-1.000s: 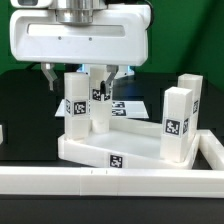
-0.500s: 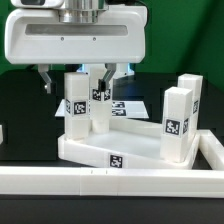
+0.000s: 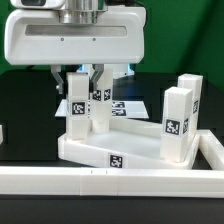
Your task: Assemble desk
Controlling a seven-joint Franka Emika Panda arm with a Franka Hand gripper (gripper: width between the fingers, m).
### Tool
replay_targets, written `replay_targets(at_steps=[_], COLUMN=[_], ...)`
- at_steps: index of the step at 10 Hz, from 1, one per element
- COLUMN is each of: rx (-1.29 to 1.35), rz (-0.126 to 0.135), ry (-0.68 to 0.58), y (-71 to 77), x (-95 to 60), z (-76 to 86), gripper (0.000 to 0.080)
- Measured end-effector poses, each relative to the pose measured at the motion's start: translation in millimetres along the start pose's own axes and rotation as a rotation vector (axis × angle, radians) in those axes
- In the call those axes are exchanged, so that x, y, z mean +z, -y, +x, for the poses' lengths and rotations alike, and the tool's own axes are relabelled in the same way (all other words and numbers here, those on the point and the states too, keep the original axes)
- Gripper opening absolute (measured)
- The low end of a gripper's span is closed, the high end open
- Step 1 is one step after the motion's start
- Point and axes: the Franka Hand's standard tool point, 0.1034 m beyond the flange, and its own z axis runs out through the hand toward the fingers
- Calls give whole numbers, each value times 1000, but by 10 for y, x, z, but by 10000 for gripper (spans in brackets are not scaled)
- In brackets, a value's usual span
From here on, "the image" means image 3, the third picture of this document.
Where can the fiducial marker sheet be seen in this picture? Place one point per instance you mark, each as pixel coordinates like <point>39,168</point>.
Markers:
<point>127,109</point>

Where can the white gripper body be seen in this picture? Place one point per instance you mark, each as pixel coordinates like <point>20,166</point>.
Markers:
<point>36,37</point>

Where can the white block left edge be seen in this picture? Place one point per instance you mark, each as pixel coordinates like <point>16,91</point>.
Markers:
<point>1,134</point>

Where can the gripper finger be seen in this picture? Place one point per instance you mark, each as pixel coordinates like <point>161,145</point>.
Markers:
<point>98,71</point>
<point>61,85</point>

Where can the white fixture wall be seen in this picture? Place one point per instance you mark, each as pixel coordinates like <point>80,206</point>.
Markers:
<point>110,182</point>

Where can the white desk tabletop tray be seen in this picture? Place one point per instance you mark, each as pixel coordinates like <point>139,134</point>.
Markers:
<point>130,144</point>

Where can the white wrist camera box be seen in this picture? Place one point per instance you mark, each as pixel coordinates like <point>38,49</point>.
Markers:
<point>38,4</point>

